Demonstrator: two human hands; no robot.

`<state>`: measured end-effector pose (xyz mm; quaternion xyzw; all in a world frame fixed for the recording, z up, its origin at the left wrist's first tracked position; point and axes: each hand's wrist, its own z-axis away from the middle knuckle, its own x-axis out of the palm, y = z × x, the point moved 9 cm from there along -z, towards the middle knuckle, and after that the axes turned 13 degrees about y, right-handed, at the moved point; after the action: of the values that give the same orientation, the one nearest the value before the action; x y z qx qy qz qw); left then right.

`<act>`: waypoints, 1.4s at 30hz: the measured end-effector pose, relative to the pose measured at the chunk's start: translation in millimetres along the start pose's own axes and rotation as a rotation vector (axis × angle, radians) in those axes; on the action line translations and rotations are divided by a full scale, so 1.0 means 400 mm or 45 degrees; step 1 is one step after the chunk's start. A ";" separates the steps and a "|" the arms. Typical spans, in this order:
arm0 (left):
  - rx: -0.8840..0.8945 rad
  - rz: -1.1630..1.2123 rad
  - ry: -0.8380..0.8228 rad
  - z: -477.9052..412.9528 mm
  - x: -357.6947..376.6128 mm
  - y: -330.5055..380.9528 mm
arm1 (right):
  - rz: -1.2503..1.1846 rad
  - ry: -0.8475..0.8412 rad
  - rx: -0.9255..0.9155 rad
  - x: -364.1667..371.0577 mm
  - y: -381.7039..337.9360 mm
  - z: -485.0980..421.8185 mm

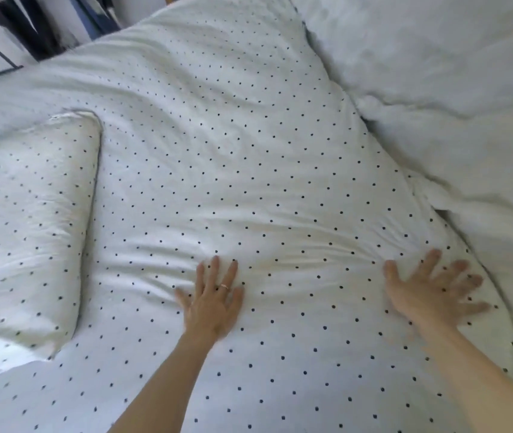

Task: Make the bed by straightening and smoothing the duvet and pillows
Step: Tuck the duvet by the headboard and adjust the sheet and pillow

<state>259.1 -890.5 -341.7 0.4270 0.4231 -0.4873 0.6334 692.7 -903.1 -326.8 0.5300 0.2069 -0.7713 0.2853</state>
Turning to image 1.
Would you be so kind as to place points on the person's left middle finger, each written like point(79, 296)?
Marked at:
point(214, 272)

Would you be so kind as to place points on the person's left little finger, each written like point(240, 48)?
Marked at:
point(182, 296)

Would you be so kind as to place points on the person's right hand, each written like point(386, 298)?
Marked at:
point(423, 302)

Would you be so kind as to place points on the dark furniture frame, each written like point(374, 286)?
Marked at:
point(35, 17)

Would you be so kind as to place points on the person's right forearm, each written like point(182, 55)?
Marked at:
point(481, 378)

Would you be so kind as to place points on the person's left hand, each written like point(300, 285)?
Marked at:
point(206, 313)

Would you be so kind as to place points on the person's right thumb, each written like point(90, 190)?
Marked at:
point(392, 275)

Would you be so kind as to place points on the plain white blanket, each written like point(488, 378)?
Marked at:
point(441, 72)

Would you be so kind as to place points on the person's left thumb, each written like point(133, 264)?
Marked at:
point(238, 299)

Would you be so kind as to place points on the person's right middle finger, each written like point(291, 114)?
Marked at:
point(454, 272)

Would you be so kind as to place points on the person's right little finger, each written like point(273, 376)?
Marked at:
point(475, 307)

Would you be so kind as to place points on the person's left forearm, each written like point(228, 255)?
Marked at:
point(161, 387)

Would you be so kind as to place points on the white dotted duvet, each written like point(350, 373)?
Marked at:
point(247, 153)

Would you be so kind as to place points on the white dotted pillow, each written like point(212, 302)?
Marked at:
point(31, 229)

